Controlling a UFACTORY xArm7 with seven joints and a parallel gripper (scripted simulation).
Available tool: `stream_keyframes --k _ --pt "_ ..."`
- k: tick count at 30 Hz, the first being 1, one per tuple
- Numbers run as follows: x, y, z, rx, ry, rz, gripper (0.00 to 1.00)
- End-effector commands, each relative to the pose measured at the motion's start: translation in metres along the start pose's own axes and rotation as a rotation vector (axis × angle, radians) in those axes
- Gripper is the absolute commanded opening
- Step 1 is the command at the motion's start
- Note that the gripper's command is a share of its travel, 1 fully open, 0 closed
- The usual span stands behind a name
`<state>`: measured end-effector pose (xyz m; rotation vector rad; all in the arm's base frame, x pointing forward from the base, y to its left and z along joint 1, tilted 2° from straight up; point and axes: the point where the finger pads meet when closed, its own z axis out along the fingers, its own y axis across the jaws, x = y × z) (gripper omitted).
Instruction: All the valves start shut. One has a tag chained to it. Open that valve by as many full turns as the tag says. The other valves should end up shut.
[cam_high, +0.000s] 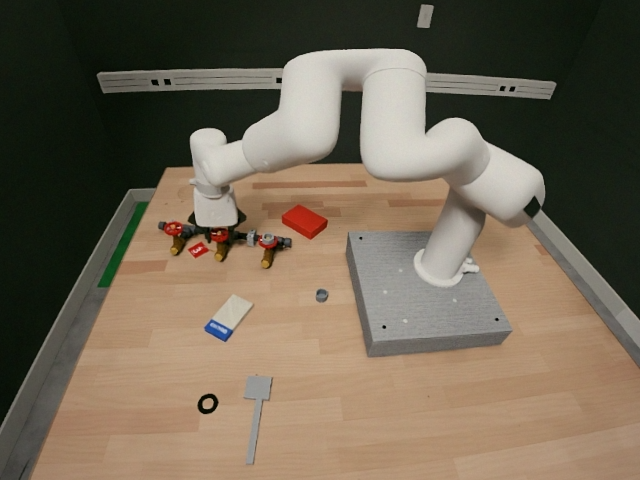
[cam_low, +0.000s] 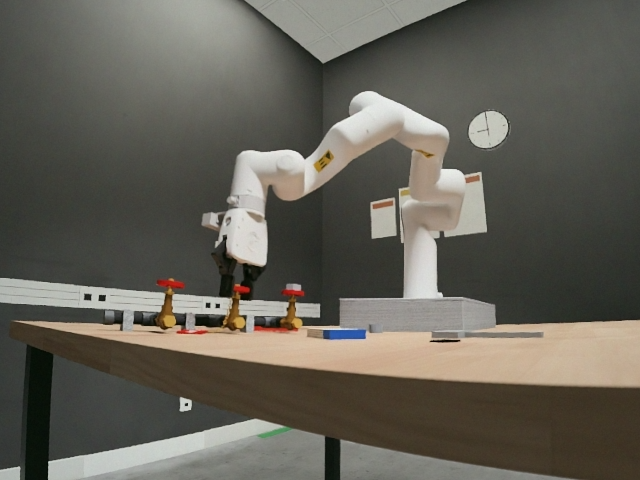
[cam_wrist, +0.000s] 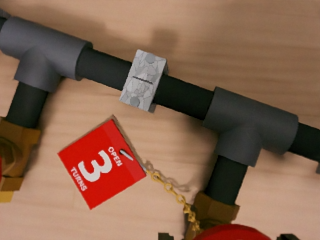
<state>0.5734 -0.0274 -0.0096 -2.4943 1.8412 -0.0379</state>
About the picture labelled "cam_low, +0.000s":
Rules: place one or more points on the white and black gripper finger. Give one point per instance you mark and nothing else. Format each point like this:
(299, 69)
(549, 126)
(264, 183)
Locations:
(226, 271)
(249, 280)

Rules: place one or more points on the black pipe with grey tee fittings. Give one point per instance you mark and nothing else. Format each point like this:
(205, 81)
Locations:
(166, 318)

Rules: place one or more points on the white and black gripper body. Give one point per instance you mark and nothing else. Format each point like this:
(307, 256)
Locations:
(250, 238)

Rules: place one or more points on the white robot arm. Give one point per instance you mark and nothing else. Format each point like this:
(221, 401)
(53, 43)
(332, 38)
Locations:
(378, 120)

